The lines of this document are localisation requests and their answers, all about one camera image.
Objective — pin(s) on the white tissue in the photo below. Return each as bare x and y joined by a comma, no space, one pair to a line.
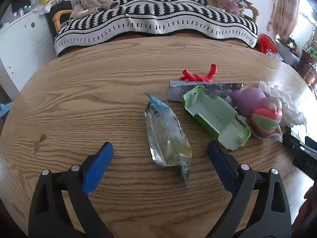
287,104

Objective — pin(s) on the row of small bottles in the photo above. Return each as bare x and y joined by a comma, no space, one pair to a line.
22,10

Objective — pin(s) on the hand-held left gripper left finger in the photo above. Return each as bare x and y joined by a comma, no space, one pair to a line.
97,168

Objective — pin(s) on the silver blister pack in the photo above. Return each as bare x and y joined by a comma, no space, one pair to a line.
178,91

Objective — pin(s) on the green plastic toy car shell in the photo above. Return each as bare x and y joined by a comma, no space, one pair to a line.
213,119

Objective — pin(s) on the white cabinet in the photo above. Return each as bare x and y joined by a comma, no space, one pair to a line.
22,44

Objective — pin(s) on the red burst balloon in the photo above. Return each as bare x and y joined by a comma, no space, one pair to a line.
198,78

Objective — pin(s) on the purple toy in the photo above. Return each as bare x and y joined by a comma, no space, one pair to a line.
250,100

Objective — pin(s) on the wooden frame sofa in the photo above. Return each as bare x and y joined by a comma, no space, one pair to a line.
59,17

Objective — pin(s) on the person's right hand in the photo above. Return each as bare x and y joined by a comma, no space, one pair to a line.
311,197

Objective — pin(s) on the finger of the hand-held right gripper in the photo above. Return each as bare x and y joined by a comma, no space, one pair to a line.
291,140
298,132

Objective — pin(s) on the red plastic bag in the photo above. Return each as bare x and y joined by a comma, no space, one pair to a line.
266,43

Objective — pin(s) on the black side cabinet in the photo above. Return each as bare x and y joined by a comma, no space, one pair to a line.
63,7

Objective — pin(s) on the potted plant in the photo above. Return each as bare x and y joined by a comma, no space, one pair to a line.
312,49

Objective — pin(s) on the pink cartoon cushion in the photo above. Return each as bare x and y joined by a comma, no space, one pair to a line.
230,1

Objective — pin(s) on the beige plush toy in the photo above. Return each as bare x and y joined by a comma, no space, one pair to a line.
91,5

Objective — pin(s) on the clear snack packet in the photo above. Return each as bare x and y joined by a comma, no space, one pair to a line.
166,136

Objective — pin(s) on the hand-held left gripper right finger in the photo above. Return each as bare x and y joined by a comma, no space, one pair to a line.
219,163

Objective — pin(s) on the brown patterned curtain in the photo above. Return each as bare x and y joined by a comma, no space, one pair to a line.
284,12

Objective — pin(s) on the printed white papers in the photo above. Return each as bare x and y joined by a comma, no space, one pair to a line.
273,54

